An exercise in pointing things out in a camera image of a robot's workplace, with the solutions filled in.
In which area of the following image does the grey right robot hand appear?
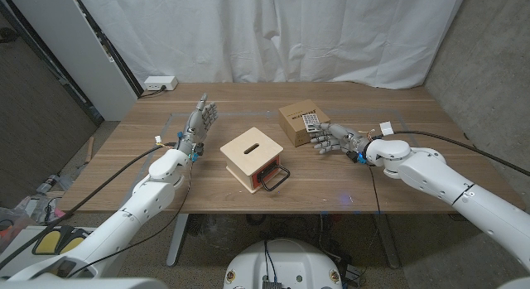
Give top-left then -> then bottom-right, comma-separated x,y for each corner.
309,122 -> 372,156

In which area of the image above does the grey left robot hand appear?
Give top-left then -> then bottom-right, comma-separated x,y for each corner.
176,93 -> 219,157

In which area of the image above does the small grey calculator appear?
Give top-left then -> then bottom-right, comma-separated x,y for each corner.
301,113 -> 322,133

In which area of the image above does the brown cardboard box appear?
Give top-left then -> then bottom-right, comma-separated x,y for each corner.
277,99 -> 332,148

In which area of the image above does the wooden drawer box with slot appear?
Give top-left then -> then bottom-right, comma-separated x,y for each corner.
219,127 -> 291,195

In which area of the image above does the white power strip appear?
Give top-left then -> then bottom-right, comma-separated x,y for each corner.
143,75 -> 179,92

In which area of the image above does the grey metal table leg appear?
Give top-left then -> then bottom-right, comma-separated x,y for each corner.
166,214 -> 190,268
372,214 -> 401,269

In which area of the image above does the white curtain backdrop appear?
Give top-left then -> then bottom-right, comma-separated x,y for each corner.
74,0 -> 469,90

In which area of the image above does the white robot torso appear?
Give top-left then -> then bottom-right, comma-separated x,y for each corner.
223,238 -> 344,289

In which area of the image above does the grey power adapter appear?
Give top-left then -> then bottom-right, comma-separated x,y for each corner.
343,263 -> 362,284

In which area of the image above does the grey cylindrical motor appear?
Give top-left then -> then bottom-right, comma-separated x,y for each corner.
36,174 -> 63,195

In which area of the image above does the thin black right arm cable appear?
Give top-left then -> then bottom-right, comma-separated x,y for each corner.
367,163 -> 383,215

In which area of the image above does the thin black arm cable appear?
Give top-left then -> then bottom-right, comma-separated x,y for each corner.
65,158 -> 195,277
367,163 -> 383,215

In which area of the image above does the black metal drawer handle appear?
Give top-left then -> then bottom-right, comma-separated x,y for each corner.
258,164 -> 292,193

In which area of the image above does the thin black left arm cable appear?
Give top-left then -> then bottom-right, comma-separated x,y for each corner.
65,158 -> 195,277

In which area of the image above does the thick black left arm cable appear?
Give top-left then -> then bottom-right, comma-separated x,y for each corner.
0,142 -> 178,270

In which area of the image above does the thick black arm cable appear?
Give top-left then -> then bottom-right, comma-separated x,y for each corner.
388,130 -> 530,177
0,142 -> 178,270

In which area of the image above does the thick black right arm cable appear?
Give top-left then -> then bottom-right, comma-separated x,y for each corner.
388,130 -> 530,177

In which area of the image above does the white panel with black frame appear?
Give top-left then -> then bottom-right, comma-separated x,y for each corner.
3,0 -> 140,123

